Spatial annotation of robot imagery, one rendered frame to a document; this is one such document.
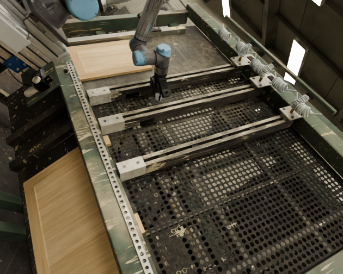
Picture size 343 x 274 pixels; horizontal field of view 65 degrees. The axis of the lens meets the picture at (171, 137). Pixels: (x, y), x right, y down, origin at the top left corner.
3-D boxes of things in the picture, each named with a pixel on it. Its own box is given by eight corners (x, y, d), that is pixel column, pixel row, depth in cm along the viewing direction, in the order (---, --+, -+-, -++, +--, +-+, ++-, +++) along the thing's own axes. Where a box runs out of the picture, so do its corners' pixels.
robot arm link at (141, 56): (129, 59, 141) (149, 57, 145) (135, 69, 134) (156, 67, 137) (129, 45, 136) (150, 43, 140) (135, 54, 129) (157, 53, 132)
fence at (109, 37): (64, 43, 190) (63, 38, 187) (182, 30, 225) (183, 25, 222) (66, 47, 187) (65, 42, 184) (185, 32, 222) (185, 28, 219)
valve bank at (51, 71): (-1, 44, 172) (29, 23, 170) (18, 58, 184) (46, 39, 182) (7, 93, 144) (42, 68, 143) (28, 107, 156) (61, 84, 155)
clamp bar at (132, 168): (115, 168, 129) (112, 136, 111) (294, 113, 172) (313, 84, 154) (121, 185, 123) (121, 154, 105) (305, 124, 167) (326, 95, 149)
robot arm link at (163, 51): (153, 43, 135) (169, 42, 138) (151, 61, 144) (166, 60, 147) (158, 51, 131) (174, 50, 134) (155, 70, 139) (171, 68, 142)
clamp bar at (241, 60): (86, 97, 158) (81, 62, 139) (246, 66, 201) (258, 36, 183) (91, 108, 152) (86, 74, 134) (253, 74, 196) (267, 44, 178)
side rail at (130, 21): (59, 33, 208) (56, 19, 200) (183, 20, 248) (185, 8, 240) (60, 37, 205) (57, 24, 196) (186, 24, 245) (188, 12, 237)
